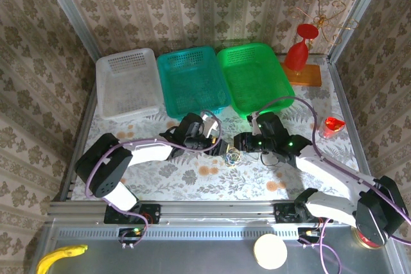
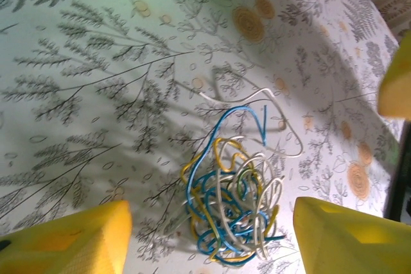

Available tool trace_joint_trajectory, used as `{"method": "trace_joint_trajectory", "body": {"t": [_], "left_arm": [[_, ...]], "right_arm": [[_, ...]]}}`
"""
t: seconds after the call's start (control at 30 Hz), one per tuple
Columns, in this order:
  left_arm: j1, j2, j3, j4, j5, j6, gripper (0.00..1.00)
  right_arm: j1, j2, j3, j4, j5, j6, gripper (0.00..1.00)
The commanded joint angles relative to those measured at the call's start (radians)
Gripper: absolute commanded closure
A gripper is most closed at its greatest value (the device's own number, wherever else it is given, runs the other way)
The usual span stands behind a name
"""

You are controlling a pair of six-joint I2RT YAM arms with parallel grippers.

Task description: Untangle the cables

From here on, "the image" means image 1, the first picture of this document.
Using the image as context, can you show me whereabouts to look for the red goblet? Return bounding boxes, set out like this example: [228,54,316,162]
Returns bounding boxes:
[284,23,320,72]

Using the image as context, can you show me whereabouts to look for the thin white wire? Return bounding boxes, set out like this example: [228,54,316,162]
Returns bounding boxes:
[223,146,258,168]
[223,146,245,168]

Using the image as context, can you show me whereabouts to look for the clear cup with red contents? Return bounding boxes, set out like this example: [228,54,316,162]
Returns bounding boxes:
[316,113,346,140]

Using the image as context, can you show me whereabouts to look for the floral table cover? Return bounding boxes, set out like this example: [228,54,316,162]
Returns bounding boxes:
[72,55,370,203]

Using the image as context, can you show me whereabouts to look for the round red gold tin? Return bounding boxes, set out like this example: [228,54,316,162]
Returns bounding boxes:
[358,234,388,250]

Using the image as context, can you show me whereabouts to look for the cream round lid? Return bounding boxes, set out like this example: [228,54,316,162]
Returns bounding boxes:
[252,234,288,270]

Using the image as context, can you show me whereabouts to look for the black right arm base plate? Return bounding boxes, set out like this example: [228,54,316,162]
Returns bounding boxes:
[274,203,333,223]

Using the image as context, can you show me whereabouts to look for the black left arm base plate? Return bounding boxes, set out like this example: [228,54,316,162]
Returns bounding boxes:
[104,203,161,225]

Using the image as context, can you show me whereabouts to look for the wooden board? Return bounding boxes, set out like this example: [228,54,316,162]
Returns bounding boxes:
[279,63,322,88]

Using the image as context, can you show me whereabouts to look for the thin blue wire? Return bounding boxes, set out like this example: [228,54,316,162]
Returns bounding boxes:
[223,146,245,168]

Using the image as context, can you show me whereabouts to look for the yellow banana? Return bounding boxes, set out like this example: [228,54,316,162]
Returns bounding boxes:
[35,244,89,274]

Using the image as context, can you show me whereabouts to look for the gold wire ornament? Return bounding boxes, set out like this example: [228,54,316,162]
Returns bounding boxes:
[287,0,360,46]

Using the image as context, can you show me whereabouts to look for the white plastic basket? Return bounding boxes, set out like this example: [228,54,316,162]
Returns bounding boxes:
[95,47,161,123]

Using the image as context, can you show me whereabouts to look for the grey metal shelf plate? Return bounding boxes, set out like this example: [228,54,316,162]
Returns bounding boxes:
[30,222,406,274]

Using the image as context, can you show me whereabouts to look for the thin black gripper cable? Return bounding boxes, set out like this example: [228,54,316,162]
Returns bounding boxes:
[259,151,281,166]

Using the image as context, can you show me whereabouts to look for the aluminium side rail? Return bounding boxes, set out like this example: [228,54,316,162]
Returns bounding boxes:
[327,57,386,198]
[60,86,99,203]

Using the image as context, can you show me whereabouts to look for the green plastic basket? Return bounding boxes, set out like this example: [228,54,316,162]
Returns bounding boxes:
[216,42,295,117]

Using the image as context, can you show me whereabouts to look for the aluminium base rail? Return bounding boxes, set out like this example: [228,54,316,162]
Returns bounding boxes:
[48,200,396,223]

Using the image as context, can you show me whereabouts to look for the small black connector box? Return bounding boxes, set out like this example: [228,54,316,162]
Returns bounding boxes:
[297,227,322,244]
[118,227,149,244]

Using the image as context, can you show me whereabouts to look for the aluminium frame post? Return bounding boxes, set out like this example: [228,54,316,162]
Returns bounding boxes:
[35,0,101,60]
[327,0,391,63]

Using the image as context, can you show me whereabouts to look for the teal plastic basket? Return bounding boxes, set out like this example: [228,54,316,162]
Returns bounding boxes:
[156,46,232,119]

